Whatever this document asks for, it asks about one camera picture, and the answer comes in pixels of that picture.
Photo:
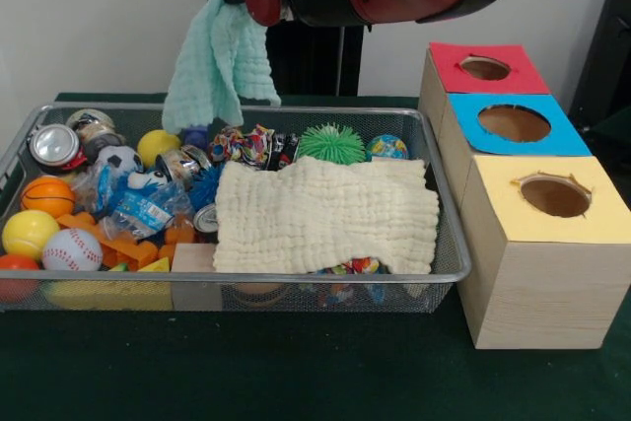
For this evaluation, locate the mint waffle cloth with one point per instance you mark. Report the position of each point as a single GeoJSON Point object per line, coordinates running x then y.
{"type": "Point", "coordinates": [217, 61]}

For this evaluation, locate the cream waffle cloth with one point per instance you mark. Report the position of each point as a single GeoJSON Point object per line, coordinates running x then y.
{"type": "Point", "coordinates": [320, 214]}

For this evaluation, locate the shallow mesh bin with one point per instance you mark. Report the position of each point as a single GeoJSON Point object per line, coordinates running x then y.
{"type": "Point", "coordinates": [246, 277]}

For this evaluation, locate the wooden box with three holes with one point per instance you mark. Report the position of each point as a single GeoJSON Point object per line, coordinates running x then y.
{"type": "Point", "coordinates": [542, 293]}

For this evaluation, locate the plain yellow foam ball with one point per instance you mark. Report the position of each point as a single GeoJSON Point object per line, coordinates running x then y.
{"type": "Point", "coordinates": [158, 145]}

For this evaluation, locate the green spiky ball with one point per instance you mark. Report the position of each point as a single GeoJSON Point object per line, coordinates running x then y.
{"type": "Point", "coordinates": [330, 145]}

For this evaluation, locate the globe print ball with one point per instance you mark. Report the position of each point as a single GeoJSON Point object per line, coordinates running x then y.
{"type": "Point", "coordinates": [387, 147]}

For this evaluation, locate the crushed silver red can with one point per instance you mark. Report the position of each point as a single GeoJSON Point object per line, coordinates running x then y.
{"type": "Point", "coordinates": [54, 147]}

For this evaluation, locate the orange toy basketball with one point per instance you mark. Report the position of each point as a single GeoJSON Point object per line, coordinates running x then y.
{"type": "Point", "coordinates": [47, 196]}

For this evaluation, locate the white baseball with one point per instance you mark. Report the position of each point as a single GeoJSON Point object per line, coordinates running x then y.
{"type": "Point", "coordinates": [71, 249]}

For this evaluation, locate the yellow seamed ball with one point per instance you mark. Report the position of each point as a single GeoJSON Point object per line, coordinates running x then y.
{"type": "Point", "coordinates": [29, 233]}

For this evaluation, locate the orange red ball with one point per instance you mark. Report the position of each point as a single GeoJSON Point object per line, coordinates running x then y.
{"type": "Point", "coordinates": [17, 263]}

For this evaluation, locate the black standing panel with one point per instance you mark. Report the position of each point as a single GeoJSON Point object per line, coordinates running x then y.
{"type": "Point", "coordinates": [611, 46]}

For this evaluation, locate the dark green side tablecloth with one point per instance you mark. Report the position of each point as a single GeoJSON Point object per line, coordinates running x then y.
{"type": "Point", "coordinates": [616, 132]}

